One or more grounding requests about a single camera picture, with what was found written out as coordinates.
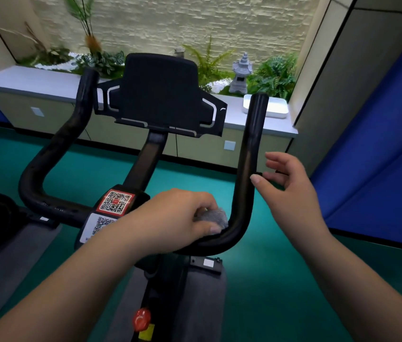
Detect person's left forearm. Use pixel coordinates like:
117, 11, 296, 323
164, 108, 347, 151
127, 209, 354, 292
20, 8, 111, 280
0, 224, 139, 342

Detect low green leafy plant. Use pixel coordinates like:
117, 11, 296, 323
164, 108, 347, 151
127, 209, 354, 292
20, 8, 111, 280
17, 47, 73, 67

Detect person's right forearm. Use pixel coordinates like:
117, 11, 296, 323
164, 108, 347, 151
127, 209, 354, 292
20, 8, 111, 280
299, 229, 402, 342

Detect white plastic tray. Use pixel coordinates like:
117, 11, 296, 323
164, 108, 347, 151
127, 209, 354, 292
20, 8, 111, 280
242, 94, 290, 119

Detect light green fern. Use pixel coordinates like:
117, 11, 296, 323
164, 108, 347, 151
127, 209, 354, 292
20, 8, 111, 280
182, 35, 236, 88

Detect grey-topped beige cabinet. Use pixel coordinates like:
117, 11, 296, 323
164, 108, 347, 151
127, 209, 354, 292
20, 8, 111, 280
0, 65, 298, 174

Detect black tablet holder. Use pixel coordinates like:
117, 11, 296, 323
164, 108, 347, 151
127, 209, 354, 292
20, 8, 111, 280
93, 52, 229, 139

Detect dry brown branch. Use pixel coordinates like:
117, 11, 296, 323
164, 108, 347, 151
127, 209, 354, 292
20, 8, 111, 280
0, 23, 48, 54

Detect grey cleaning cloth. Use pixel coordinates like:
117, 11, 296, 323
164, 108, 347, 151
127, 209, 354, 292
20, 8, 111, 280
193, 207, 230, 230

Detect white pebble path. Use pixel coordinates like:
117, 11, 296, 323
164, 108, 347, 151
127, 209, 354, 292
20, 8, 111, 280
35, 51, 233, 95

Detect tall plant with orange tuft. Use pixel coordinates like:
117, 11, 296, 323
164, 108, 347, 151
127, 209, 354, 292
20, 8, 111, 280
64, 0, 103, 54

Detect variegated leaf plant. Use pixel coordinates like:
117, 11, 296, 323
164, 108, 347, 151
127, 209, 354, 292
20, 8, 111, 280
74, 49, 127, 77

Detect grey stone pagoda lantern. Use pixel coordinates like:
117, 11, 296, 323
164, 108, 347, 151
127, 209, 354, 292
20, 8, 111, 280
228, 52, 253, 95

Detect large dark green fern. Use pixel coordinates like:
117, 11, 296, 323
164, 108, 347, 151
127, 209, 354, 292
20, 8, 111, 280
247, 54, 298, 101

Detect person's left hand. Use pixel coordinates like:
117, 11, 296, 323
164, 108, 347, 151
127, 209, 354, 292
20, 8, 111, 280
115, 188, 223, 270

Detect person's right hand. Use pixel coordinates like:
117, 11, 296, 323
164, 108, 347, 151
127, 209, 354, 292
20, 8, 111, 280
249, 152, 331, 253

